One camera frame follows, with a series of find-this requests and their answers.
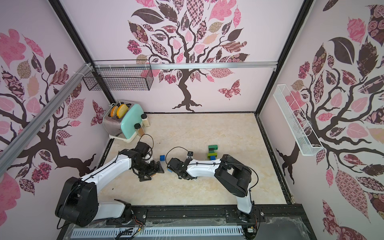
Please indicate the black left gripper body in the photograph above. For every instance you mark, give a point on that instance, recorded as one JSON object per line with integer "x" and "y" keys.
{"x": 144, "y": 168}

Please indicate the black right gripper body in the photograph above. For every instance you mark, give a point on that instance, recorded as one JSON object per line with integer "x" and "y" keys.
{"x": 174, "y": 165}

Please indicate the small dark green lego brick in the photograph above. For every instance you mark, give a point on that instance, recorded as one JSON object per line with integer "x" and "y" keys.
{"x": 213, "y": 147}

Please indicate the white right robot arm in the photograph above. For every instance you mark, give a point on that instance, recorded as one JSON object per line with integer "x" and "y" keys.
{"x": 233, "y": 175}

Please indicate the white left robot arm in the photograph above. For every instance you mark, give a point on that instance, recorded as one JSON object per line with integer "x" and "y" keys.
{"x": 79, "y": 200}

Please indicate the brown spice jar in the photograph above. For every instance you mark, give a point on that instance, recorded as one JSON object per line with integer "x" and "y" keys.
{"x": 139, "y": 129}

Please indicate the pale spice jar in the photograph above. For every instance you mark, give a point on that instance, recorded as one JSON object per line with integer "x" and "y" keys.
{"x": 145, "y": 120}

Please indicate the mint green toaster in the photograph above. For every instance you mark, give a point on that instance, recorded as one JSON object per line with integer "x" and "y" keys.
{"x": 123, "y": 128}

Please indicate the white cable duct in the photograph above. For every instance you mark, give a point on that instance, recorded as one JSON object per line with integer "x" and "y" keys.
{"x": 156, "y": 233}

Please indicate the black wire basket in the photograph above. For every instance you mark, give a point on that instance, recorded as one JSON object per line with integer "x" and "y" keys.
{"x": 129, "y": 75}

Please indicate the white wire shelf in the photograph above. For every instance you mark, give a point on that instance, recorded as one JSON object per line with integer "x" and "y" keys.
{"x": 290, "y": 104}

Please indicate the aluminium rail left wall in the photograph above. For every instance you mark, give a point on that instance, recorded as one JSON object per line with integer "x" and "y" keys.
{"x": 14, "y": 149}

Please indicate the aluminium rail wall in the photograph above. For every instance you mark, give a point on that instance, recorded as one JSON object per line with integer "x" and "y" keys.
{"x": 14, "y": 149}
{"x": 230, "y": 65}

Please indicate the aluminium rail back wall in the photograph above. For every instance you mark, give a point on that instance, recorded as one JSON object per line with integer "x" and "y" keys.
{"x": 230, "y": 65}

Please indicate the black corner frame post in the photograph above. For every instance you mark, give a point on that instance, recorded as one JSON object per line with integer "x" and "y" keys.
{"x": 299, "y": 21}

